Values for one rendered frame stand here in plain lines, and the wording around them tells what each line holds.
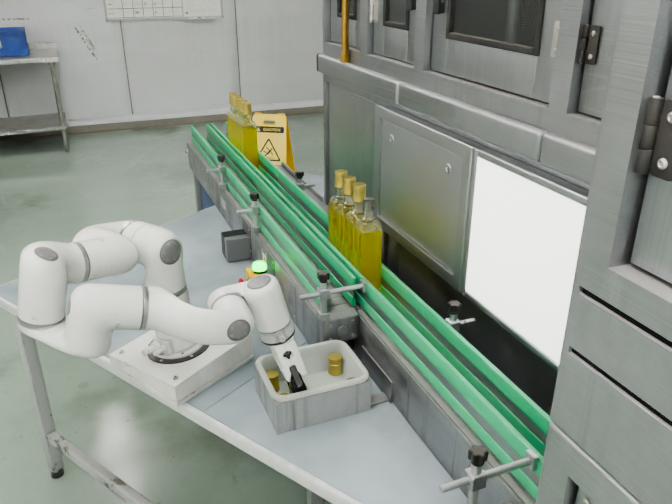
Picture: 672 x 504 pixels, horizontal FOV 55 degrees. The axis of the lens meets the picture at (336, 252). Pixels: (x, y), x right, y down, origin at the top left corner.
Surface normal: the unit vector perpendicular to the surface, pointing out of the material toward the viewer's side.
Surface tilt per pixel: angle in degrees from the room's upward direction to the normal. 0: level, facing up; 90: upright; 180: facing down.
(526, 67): 90
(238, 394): 0
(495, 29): 90
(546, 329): 90
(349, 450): 0
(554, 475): 90
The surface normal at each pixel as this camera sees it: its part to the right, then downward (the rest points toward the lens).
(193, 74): 0.37, 0.38
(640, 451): -0.93, 0.15
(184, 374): -0.08, -0.90
